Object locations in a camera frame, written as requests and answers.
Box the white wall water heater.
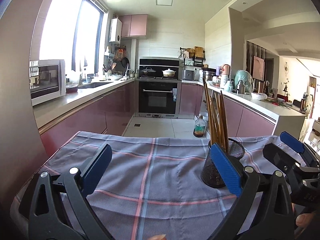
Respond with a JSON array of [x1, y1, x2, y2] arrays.
[[109, 19, 122, 43]]

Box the white countertop oven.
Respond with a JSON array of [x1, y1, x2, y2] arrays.
[[29, 59, 67, 106]]

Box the black mesh utensil cup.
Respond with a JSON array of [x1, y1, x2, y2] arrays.
[[201, 137, 245, 188]]

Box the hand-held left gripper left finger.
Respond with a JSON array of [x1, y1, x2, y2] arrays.
[[28, 144, 115, 240]]

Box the steel kitchen sink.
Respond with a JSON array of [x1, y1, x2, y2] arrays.
[[79, 81, 113, 89]]

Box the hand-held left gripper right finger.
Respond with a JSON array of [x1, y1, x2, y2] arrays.
[[207, 144, 293, 240]]

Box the pink electric kettle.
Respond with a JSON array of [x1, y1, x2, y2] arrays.
[[220, 64, 232, 79]]

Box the pink sink base cabinets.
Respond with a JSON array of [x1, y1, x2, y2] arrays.
[[32, 79, 137, 155]]

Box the set of wooden chopsticks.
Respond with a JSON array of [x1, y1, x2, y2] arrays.
[[202, 77, 229, 153]]

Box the person's right hand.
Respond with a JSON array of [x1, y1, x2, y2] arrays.
[[291, 202, 320, 229]]

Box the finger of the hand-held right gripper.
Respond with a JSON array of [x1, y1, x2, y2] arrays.
[[263, 142, 303, 177], [279, 131, 320, 165]]

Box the pink wall cabinet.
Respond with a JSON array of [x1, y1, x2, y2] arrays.
[[118, 14, 148, 38]]

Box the silver refrigerator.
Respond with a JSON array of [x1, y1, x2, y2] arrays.
[[0, 0, 63, 205]]

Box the stainless steamer pot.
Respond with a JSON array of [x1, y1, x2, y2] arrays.
[[202, 68, 216, 82]]

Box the black wok with glass lid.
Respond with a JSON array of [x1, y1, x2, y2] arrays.
[[140, 66, 157, 78]]

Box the black integrated stove oven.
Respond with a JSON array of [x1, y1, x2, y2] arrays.
[[135, 57, 182, 118]]

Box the framed wall picture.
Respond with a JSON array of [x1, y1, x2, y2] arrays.
[[252, 56, 265, 80]]

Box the pink peninsula base cabinets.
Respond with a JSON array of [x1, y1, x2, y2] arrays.
[[179, 80, 306, 138]]

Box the large kitchen window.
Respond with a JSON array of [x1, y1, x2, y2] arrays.
[[39, 0, 108, 72]]

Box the black wall storage rack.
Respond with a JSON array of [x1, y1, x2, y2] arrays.
[[179, 46, 206, 67]]

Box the grey plaid tablecloth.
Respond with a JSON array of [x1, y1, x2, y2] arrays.
[[12, 131, 304, 240]]

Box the plastic cooking oil bottle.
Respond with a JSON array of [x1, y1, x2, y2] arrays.
[[193, 116, 207, 137]]

